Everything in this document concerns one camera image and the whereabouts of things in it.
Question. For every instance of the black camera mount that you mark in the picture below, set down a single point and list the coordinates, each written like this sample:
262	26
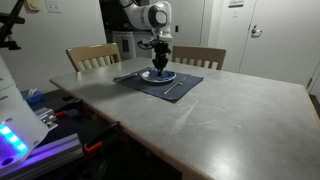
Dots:
10	45

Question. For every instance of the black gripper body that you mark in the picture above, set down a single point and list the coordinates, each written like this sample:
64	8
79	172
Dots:
161	47

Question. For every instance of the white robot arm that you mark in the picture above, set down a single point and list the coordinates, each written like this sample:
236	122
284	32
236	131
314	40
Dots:
140	16

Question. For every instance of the aluminium extrusion rail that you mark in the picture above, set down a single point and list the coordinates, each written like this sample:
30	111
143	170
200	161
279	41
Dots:
56	151

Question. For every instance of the small white wall plate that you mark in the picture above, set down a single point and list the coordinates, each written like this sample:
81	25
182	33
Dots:
235	14

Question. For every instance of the white round plate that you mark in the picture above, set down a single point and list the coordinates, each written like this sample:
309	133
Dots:
144	76

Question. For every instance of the small black door plate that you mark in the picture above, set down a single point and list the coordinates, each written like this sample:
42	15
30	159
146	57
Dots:
176	28

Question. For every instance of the silver metal table knife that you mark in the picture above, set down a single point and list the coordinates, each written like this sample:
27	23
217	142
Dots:
173	87

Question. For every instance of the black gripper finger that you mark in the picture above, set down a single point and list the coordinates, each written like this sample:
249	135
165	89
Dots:
165	61
156	61

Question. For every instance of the silver metal fork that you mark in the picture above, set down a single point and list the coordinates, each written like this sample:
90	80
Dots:
128	77

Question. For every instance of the blue tissue box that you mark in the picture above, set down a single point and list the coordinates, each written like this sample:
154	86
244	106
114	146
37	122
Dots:
33	99

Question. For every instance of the white robot base blue lights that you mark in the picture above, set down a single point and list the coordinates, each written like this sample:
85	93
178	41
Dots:
20	110

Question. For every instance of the black stereo camera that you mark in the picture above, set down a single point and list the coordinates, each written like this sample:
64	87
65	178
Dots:
21	19

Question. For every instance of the wall sign with dark band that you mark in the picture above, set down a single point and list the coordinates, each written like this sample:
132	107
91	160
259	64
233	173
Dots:
236	4

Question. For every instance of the wooden slat-back chair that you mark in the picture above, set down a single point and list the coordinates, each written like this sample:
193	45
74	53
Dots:
200	52
93	50

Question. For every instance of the dark blue fabric placemat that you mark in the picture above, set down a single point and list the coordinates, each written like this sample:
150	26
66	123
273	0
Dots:
190	82

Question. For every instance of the white kitchen appliance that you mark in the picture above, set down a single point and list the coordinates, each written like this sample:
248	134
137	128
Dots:
117	46

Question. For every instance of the beige wall thermostat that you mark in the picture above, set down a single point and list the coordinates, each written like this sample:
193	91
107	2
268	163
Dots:
31	5

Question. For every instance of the silver aluminium blocks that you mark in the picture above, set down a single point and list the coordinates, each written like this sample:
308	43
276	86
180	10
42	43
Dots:
45	118

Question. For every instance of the blue cloth towel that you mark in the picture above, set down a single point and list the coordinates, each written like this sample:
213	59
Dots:
168	76

